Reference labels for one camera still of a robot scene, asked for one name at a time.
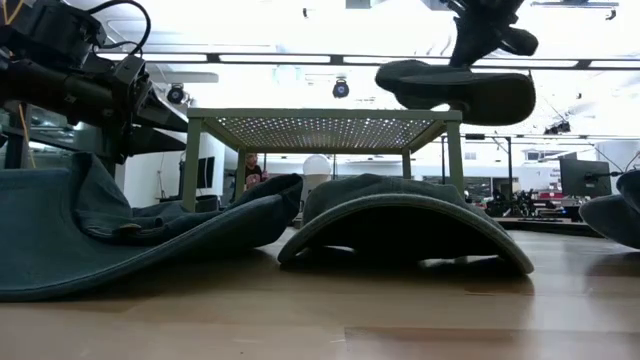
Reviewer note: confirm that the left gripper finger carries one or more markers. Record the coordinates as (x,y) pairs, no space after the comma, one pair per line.
(162,116)
(155,145)

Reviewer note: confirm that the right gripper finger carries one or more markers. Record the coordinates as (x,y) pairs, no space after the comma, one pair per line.
(472,47)

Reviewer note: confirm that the dark green baseball cap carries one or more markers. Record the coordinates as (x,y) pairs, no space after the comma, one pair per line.
(475,95)
(380,186)

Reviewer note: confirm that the navy blue baseball cap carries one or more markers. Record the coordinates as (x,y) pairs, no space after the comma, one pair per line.
(150,260)
(615,220)

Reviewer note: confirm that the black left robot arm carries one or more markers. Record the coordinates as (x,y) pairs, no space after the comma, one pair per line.
(45,90)

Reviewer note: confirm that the black background robot arm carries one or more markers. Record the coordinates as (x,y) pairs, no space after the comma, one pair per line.
(520,205)

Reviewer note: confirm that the person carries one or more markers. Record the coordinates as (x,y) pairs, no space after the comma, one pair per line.
(252,172)

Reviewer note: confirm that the black track spotlight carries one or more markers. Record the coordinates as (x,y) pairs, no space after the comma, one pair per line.
(557,129)

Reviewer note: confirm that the overhead light bar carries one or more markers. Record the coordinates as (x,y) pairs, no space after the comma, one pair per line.
(275,58)

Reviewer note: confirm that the white bulb lamp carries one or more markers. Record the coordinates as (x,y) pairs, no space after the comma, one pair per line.
(316,165)

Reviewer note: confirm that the green perforated small table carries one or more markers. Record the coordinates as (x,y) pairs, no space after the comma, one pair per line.
(325,114)

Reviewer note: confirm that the black computer monitor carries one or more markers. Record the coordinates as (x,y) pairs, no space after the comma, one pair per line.
(585,177)

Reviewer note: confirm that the black ceiling camera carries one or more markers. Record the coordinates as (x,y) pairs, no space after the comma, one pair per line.
(340,90)
(175,95)

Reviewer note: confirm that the black wall screen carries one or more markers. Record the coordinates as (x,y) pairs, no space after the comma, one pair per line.
(206,172)

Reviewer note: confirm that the black background gantry frame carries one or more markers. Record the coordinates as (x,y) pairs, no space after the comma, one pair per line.
(510,165)

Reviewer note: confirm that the black aluminium table frame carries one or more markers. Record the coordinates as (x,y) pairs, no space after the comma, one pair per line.
(545,226)

